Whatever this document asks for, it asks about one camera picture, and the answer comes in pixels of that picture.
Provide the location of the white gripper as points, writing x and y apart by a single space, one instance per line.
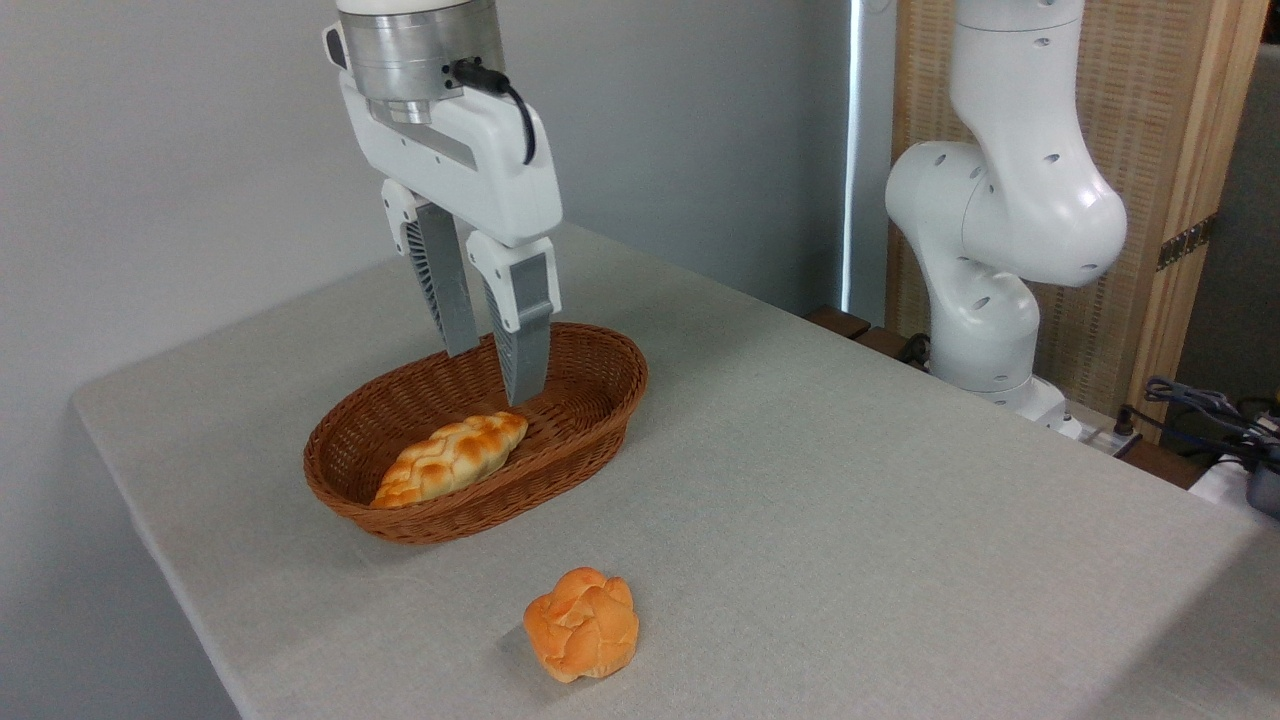
475 160

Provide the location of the round knotted bread roll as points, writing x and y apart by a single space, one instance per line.
585 625

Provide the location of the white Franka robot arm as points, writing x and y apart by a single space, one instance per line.
1000 200

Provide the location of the long braided bread loaf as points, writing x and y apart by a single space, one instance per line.
450 460

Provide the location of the brown oval wicker basket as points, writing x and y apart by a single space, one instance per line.
580 430

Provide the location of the dark brown wooden block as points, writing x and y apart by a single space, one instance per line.
888 345
838 321

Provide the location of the white vertical light strip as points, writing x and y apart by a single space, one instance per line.
852 150

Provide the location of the grey tablecloth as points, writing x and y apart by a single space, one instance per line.
850 500

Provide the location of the white power strip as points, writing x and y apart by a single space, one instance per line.
1095 435

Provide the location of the wooden woven folding screen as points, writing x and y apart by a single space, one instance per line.
1140 100

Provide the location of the metal screen hinge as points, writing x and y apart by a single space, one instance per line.
1186 243

